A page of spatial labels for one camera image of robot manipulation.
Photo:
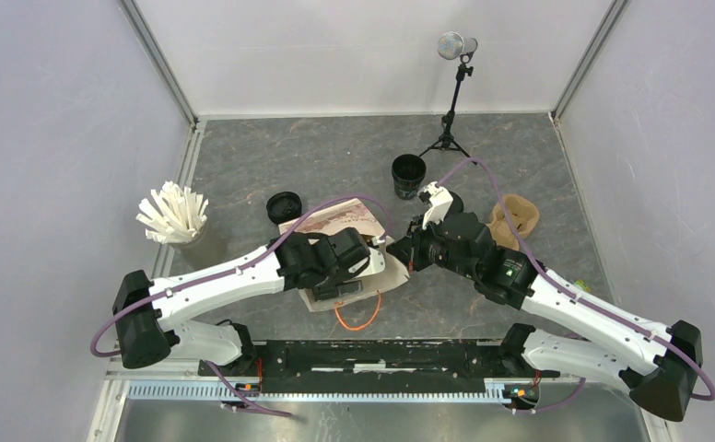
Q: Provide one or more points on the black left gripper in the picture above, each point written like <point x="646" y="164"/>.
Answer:
<point x="335" y="285"/>

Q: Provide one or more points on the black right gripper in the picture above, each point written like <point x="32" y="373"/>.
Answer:
<point x="408" y="249"/>

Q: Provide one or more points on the paper takeout bag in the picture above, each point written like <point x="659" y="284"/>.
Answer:
<point x="352" y="213"/>

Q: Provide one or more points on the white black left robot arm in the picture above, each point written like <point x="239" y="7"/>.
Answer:
<point x="157" y="318"/>

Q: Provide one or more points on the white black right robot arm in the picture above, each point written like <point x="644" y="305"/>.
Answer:
<point x="655" y="364"/>

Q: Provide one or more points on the stack of black lids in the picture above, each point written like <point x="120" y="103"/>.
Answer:
<point x="283" y="207"/>

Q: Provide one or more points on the stack of black cups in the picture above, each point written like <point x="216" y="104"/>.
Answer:
<point x="408" y="172"/>

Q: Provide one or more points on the green toy figure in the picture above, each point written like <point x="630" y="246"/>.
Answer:
<point x="582" y="286"/>

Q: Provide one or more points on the white straws in cup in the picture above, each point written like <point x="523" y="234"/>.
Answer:
<point x="176" y="216"/>

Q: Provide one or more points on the microphone on black tripod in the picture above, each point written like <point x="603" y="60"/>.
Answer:
<point x="453" y="45"/>

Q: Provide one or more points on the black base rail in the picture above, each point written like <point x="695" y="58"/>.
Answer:
<point x="391" y="371"/>

